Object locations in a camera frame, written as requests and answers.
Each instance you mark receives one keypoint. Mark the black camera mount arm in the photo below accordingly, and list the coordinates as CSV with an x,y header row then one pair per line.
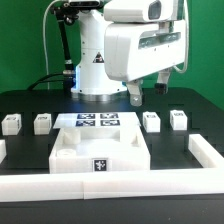
x,y
65,16

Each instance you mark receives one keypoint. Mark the white U-shaped obstacle fence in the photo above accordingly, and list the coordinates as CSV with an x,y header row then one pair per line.
x,y
43,187

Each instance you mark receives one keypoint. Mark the white square tabletop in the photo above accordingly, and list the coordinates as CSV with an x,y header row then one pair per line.
x,y
81,150

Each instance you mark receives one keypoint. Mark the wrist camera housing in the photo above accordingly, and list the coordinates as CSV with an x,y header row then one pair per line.
x,y
141,11

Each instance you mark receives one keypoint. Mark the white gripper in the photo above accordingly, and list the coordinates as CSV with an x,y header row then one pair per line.
x,y
133,51

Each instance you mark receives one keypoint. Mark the white marker sheet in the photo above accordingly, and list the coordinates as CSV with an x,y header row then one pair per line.
x,y
107,119

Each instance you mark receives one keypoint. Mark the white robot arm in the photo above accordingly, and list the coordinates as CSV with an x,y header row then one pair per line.
x,y
93,84

